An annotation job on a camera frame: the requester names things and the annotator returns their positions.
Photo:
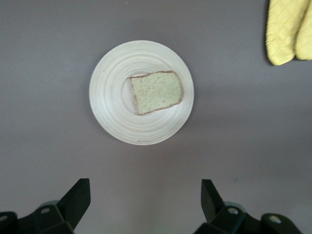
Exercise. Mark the yellow quilted oven mitt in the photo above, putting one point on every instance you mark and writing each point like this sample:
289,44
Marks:
306,36
282,31

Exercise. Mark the round light wooden plate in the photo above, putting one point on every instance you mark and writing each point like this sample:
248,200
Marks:
117,109

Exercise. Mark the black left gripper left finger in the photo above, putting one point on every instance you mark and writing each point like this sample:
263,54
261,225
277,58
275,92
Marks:
70,207

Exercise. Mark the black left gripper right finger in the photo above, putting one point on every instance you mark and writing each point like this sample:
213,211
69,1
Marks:
215,207

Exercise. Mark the brown bread toast slice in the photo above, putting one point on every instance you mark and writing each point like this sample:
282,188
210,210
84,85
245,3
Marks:
157,92

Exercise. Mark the brown table cover sheet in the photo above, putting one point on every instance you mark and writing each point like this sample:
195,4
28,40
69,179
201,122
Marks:
48,97

